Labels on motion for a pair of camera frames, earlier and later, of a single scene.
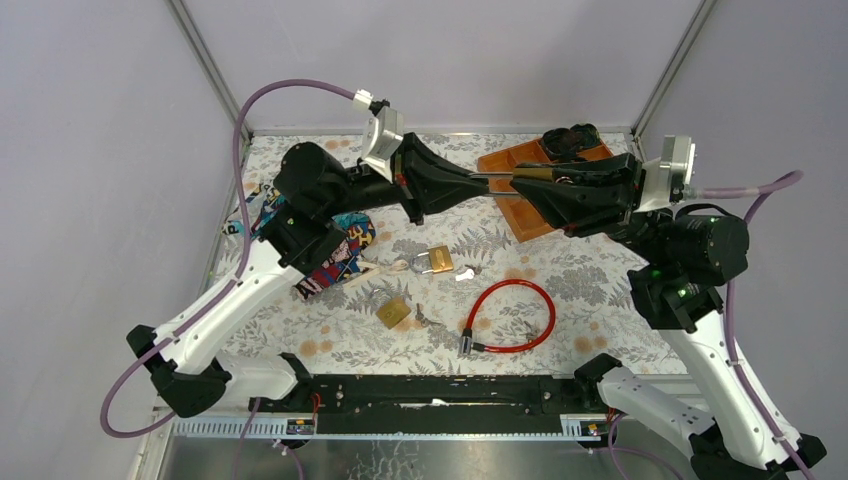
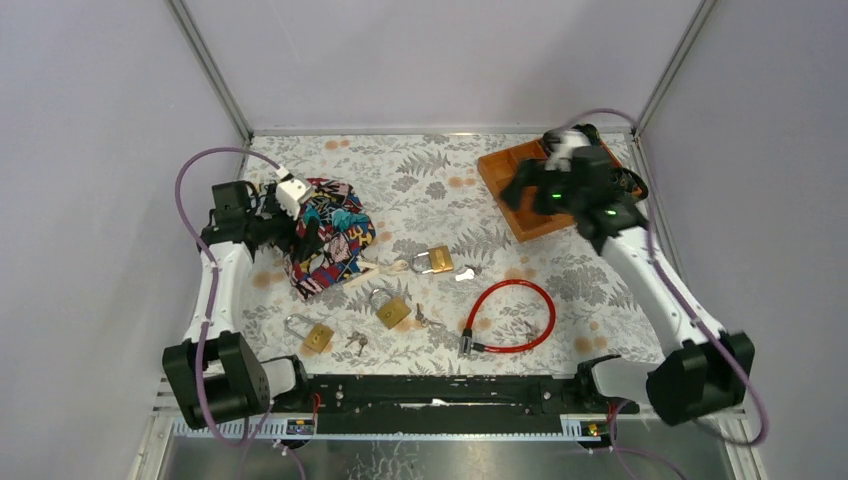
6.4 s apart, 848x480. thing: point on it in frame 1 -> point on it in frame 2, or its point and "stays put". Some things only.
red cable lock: x=466 y=339 stays put
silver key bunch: x=469 y=274 stays put
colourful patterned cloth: x=344 y=264 stays put
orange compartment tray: x=526 y=221 stays put
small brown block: x=517 y=175 -> x=313 y=335
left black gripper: x=408 y=180 -> x=299 y=234
